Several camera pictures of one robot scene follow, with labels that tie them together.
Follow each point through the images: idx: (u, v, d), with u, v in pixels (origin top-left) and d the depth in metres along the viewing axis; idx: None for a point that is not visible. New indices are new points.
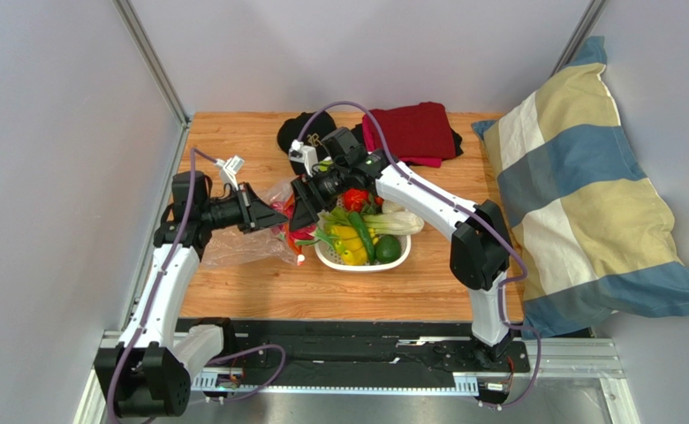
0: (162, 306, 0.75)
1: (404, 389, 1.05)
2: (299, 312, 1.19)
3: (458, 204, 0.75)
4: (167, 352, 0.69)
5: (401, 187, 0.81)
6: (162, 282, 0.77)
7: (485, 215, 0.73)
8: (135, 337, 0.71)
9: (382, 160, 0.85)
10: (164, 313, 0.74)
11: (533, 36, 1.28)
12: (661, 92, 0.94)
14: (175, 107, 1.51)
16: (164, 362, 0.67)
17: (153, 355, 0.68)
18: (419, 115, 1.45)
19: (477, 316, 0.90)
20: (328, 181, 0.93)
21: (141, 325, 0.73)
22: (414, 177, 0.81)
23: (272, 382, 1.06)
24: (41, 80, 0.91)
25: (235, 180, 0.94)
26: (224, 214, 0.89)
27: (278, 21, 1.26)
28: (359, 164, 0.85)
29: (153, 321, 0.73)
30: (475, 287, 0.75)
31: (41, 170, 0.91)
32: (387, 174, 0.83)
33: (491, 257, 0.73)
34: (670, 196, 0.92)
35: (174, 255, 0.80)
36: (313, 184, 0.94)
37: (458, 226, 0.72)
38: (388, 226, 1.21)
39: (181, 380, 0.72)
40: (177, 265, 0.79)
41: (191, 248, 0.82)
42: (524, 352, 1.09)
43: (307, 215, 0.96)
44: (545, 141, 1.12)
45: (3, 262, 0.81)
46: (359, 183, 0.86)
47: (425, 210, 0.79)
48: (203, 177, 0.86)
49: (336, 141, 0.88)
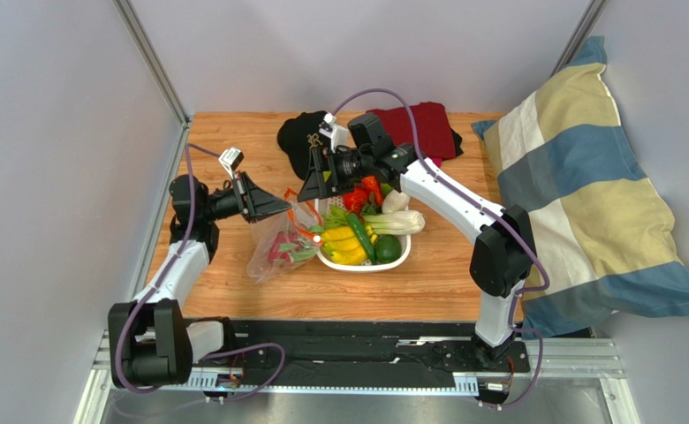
0: (176, 276, 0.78)
1: (404, 389, 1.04)
2: (300, 312, 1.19)
3: (486, 208, 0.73)
4: (177, 307, 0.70)
5: (427, 185, 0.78)
6: (177, 261, 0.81)
7: (511, 221, 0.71)
8: (148, 295, 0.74)
9: (409, 155, 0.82)
10: (177, 281, 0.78)
11: (534, 35, 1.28)
12: (661, 92, 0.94)
14: (175, 107, 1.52)
16: (174, 312, 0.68)
17: (162, 307, 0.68)
18: (419, 115, 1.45)
19: (482, 317, 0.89)
20: (347, 162, 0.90)
21: (155, 286, 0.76)
22: (441, 175, 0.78)
23: (272, 382, 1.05)
24: (41, 81, 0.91)
25: (230, 172, 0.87)
26: (223, 204, 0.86)
27: (277, 21, 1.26)
28: (386, 157, 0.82)
29: (166, 286, 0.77)
30: (495, 293, 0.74)
31: (41, 171, 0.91)
32: (412, 170, 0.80)
33: (513, 263, 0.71)
34: (670, 197, 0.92)
35: (187, 246, 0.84)
36: (332, 162, 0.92)
37: (483, 228, 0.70)
38: (388, 225, 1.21)
39: (185, 349, 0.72)
40: (191, 252, 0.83)
41: (202, 242, 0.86)
42: (524, 352, 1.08)
43: (317, 190, 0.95)
44: (545, 140, 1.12)
45: (3, 263, 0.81)
46: (382, 177, 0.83)
47: (450, 212, 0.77)
48: (200, 185, 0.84)
49: (365, 129, 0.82)
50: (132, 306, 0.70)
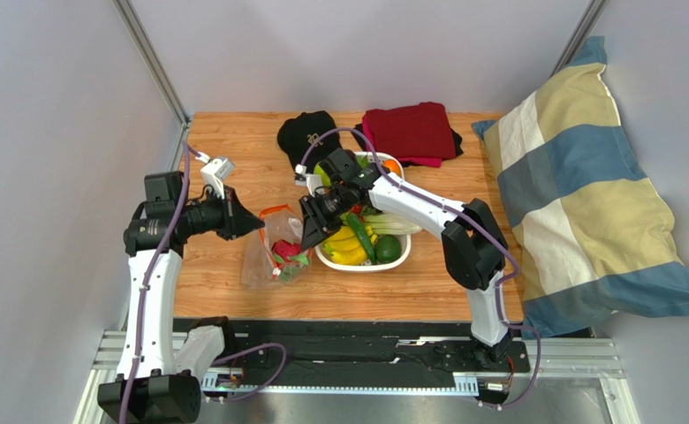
0: (155, 326, 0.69)
1: (405, 389, 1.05)
2: (299, 312, 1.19)
3: (448, 206, 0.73)
4: (172, 375, 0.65)
5: (393, 196, 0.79)
6: (148, 299, 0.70)
7: (473, 215, 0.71)
8: (135, 367, 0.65)
9: (374, 172, 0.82)
10: (160, 334, 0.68)
11: (534, 35, 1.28)
12: (661, 92, 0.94)
14: (175, 107, 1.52)
16: (171, 389, 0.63)
17: (158, 382, 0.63)
18: (419, 115, 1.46)
19: (476, 317, 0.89)
20: (329, 201, 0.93)
21: (138, 353, 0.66)
22: (405, 185, 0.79)
23: (272, 382, 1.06)
24: (41, 79, 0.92)
25: (221, 187, 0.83)
26: (203, 217, 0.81)
27: (277, 20, 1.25)
28: (353, 177, 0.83)
29: (149, 345, 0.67)
30: (473, 287, 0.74)
31: (41, 171, 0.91)
32: (379, 185, 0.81)
33: (485, 255, 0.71)
34: (670, 197, 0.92)
35: (155, 265, 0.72)
36: (314, 204, 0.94)
37: (447, 224, 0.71)
38: (388, 225, 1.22)
39: (191, 389, 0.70)
40: (160, 276, 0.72)
41: (170, 252, 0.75)
42: (524, 352, 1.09)
43: (316, 233, 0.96)
44: (544, 141, 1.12)
45: (3, 262, 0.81)
46: (354, 196, 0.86)
47: (417, 215, 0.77)
48: (177, 174, 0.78)
49: (330, 162, 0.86)
50: (123, 383, 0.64)
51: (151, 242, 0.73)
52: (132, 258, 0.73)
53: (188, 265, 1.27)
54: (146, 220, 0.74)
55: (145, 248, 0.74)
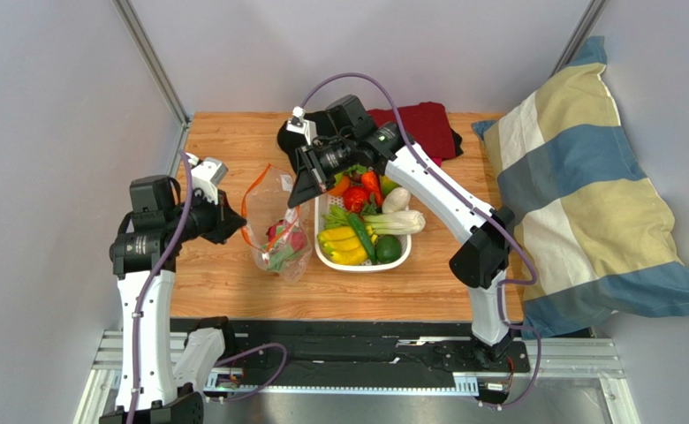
0: (152, 356, 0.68)
1: (404, 389, 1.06)
2: (300, 312, 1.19)
3: (476, 208, 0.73)
4: (173, 405, 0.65)
5: (416, 175, 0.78)
6: (143, 328, 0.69)
7: (500, 222, 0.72)
8: (135, 400, 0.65)
9: (397, 138, 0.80)
10: (156, 364, 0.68)
11: (535, 35, 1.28)
12: (661, 92, 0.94)
14: (175, 107, 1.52)
16: (173, 419, 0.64)
17: (160, 415, 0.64)
18: (419, 115, 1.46)
19: (476, 316, 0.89)
20: (331, 154, 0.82)
21: (137, 386, 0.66)
22: (430, 165, 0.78)
23: (272, 382, 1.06)
24: (40, 80, 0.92)
25: (214, 193, 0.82)
26: (194, 221, 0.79)
27: (277, 20, 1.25)
28: (371, 138, 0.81)
29: (147, 376, 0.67)
30: (474, 285, 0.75)
31: (41, 171, 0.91)
32: (401, 157, 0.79)
33: (495, 258, 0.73)
34: (670, 197, 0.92)
35: (148, 291, 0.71)
36: (313, 155, 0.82)
37: (474, 230, 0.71)
38: (389, 225, 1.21)
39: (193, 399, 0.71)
40: (153, 301, 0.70)
41: (162, 272, 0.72)
42: (524, 352, 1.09)
43: (312, 190, 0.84)
44: (545, 140, 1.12)
45: (2, 262, 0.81)
46: (366, 157, 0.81)
47: (437, 206, 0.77)
48: (165, 180, 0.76)
49: (344, 111, 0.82)
50: (123, 417, 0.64)
51: (138, 260, 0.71)
52: (121, 279, 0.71)
53: (188, 265, 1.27)
54: (132, 236, 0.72)
55: (132, 270, 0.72)
